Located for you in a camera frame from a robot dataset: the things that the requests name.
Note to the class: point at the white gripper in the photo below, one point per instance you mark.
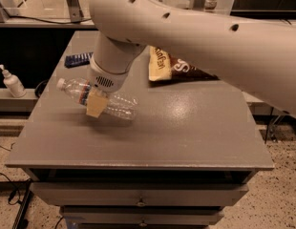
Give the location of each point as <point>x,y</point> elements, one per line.
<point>105,79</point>

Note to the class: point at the clear plastic water bottle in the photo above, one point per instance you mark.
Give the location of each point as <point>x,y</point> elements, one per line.
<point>119,105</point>

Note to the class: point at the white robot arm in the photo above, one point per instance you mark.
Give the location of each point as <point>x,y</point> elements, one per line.
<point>254,56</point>

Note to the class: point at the white pump dispenser bottle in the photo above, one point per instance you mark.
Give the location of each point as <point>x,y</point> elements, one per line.
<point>13,83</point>

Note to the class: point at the blue snack bar wrapper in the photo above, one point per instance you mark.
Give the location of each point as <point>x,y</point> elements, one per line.
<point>77,60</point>

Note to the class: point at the yellow brown chip bag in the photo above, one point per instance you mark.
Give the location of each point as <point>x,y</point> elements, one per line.
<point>163,66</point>

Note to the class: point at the grey upper drawer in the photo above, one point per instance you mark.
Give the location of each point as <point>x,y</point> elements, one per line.
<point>101,194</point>

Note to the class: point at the grey drawer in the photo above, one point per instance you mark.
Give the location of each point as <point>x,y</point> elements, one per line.
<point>101,194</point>
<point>143,215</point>

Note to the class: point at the grey lower drawer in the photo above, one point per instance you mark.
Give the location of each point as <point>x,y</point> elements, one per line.
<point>143,215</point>

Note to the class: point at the metal bracket left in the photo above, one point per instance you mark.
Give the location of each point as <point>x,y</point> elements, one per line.
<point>75,11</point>

